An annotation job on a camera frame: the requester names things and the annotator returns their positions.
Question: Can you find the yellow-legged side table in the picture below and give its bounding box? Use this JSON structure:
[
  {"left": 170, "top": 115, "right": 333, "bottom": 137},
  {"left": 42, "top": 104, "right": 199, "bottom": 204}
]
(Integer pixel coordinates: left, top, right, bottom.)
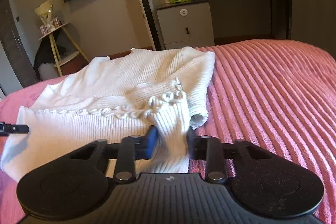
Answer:
[{"left": 39, "top": 22, "right": 90, "bottom": 76}]

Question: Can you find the pink corduroy bed blanket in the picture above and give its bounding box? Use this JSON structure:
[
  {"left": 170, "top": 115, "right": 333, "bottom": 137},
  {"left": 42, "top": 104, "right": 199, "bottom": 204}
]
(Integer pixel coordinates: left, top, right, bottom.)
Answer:
[{"left": 1, "top": 40, "right": 335, "bottom": 223}]

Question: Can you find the white ribbed knit sweater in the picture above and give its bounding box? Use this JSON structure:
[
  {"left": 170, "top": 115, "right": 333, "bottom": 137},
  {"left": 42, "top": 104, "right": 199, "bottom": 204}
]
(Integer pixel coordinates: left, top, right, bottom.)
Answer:
[{"left": 1, "top": 47, "right": 215, "bottom": 181}]

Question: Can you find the wrapped flower bouquet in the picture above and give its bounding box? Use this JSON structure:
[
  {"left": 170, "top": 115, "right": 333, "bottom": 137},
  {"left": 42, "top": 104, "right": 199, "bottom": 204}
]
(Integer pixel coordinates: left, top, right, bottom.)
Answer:
[{"left": 34, "top": 0, "right": 54, "bottom": 32}]

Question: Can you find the grey bedside cabinet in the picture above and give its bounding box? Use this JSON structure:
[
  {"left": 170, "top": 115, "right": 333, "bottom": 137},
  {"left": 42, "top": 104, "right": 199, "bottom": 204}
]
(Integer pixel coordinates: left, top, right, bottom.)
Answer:
[{"left": 157, "top": 2, "right": 215, "bottom": 50}]

